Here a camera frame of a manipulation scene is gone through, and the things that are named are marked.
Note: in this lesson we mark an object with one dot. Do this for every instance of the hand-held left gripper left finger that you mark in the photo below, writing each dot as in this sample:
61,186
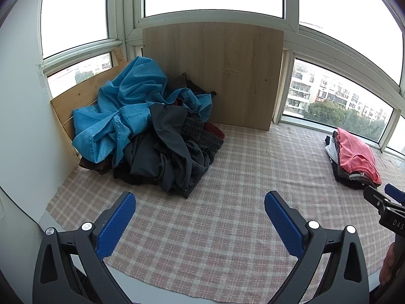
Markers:
115,228

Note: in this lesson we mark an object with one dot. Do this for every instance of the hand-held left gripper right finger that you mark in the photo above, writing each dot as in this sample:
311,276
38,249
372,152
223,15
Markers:
284,224

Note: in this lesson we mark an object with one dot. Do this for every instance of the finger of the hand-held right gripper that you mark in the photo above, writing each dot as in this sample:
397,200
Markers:
394,191
375,198

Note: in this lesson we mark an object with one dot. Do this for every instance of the blue pinstriped work coat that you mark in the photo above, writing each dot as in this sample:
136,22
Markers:
126,107

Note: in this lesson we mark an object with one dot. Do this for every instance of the person's right hand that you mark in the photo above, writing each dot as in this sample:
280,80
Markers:
387,266

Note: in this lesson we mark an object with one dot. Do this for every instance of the folded dark garment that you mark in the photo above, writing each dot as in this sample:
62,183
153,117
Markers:
351,180

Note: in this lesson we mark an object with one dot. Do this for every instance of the folded white garment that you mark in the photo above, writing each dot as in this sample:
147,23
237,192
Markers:
332,152

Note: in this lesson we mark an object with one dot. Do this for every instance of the black garment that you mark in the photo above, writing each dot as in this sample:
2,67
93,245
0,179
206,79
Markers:
136,167

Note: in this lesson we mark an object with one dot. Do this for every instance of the pink plaid cloth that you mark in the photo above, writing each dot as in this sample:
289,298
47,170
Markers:
221,212

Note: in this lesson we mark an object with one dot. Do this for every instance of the dark brown cloth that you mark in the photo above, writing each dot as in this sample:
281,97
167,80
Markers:
95,166

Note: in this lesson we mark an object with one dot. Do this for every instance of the green trees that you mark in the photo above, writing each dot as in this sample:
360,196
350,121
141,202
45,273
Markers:
348,115

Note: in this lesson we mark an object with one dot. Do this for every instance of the dark grey garment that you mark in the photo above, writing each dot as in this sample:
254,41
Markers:
177,164

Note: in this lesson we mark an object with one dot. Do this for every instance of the apartment buildings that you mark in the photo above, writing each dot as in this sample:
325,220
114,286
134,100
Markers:
332,88

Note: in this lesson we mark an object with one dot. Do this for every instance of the red garment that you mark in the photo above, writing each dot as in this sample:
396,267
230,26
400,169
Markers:
213,129

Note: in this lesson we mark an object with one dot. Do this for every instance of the dark woven knit garment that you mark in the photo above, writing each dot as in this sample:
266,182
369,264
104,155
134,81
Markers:
199,133

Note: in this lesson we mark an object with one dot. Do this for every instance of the plywood board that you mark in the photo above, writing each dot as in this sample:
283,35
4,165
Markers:
82,95

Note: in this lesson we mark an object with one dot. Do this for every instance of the light laminate wooden board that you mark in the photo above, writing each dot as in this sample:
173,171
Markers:
221,69

